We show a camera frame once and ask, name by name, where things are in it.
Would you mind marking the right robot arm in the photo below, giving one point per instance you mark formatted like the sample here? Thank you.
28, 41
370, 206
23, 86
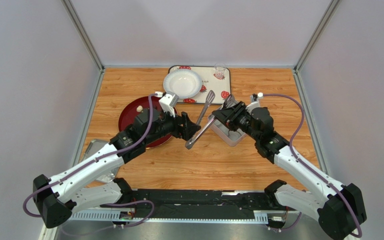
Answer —
338, 208

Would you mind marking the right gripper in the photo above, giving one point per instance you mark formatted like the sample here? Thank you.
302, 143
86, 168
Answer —
231, 115

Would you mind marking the white chocolate piece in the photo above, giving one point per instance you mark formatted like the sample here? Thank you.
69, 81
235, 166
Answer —
139, 109

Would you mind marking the red round tray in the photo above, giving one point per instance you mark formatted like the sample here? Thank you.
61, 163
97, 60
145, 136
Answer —
128, 115

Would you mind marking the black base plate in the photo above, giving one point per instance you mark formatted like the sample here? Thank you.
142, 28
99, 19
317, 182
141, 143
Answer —
200, 204

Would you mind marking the small clear glass cup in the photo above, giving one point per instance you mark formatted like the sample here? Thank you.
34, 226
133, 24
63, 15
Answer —
219, 71

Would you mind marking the pink chocolate tin box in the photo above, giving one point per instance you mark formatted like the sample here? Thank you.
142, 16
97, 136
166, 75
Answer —
230, 137

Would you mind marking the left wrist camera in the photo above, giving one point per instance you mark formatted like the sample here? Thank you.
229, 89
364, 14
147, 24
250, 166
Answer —
167, 101

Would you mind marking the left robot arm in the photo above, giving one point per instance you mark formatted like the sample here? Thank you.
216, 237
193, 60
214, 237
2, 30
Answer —
58, 197

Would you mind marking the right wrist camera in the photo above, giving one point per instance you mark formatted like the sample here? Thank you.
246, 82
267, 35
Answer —
254, 101

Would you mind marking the aluminium frame rail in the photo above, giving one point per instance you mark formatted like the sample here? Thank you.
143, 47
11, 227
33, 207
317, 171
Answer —
124, 213

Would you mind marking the white paper plate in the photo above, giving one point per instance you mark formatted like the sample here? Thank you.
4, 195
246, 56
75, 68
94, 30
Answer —
185, 83

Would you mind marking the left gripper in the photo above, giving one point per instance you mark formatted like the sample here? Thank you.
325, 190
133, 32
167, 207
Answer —
189, 129

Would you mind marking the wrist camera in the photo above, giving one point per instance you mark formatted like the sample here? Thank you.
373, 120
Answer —
254, 101
167, 101

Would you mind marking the strawberry pattern tray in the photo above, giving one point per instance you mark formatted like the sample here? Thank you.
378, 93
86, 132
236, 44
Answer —
221, 87

